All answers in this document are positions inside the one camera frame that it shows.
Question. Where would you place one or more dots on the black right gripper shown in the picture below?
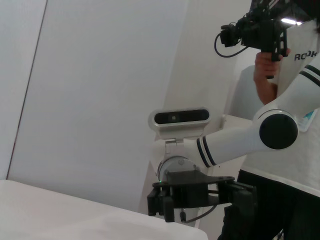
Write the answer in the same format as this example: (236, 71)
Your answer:
(187, 190)

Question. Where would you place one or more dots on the black handheld camera rig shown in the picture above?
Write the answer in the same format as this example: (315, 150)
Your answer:
(260, 32)

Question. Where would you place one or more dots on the person's bare forearm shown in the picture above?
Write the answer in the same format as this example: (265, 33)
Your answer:
(266, 93)

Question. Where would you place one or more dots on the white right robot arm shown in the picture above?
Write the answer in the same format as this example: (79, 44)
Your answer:
(232, 142)

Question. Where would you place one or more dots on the person's bare hand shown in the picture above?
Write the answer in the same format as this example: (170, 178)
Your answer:
(262, 67)

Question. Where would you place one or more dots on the white equipment stand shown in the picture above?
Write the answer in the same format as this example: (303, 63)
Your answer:
(226, 122)

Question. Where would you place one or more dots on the person in white shirt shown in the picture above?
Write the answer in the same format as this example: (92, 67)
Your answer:
(295, 162)

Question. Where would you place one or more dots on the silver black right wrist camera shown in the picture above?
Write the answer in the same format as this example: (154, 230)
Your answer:
(178, 118)

